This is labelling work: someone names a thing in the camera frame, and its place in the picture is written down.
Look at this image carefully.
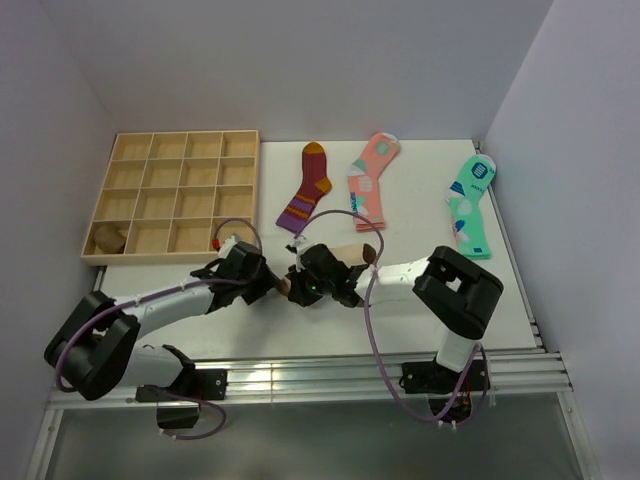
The cream brown striped sock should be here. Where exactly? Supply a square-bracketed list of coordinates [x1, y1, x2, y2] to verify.
[277, 242, 379, 299]

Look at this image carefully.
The tan brown ribbed sock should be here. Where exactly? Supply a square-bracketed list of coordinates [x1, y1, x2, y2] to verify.
[94, 224, 126, 255]

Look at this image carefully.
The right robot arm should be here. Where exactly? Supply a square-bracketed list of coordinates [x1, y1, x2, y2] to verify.
[287, 244, 504, 390]

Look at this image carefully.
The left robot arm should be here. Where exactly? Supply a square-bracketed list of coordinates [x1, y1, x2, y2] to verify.
[44, 241, 281, 401]

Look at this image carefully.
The maroon purple striped sock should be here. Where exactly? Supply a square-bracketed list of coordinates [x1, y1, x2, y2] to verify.
[276, 142, 332, 233]

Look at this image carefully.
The wooden compartment tray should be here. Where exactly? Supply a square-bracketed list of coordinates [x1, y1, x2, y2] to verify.
[81, 130, 260, 266]

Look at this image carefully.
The pink patterned sock pair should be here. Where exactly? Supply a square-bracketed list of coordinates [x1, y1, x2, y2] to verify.
[347, 132, 400, 232]

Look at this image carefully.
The mint green patterned sock pair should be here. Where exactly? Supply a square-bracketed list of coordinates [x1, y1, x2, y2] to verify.
[445, 154, 496, 260]

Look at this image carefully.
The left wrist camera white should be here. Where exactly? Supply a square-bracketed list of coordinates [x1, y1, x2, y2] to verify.
[211, 234, 239, 258]

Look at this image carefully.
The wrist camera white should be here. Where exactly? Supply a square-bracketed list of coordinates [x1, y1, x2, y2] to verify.
[285, 236, 313, 271]
[211, 234, 239, 258]

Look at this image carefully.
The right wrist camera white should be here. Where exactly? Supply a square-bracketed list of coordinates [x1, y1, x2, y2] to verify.
[285, 236, 313, 271]

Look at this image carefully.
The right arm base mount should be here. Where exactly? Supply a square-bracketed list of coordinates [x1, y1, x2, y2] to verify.
[399, 360, 488, 395]

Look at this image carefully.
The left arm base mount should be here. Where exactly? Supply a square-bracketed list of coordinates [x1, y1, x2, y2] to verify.
[135, 369, 228, 440]

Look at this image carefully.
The aluminium rail frame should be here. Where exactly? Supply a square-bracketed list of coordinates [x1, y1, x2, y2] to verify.
[27, 259, 591, 480]

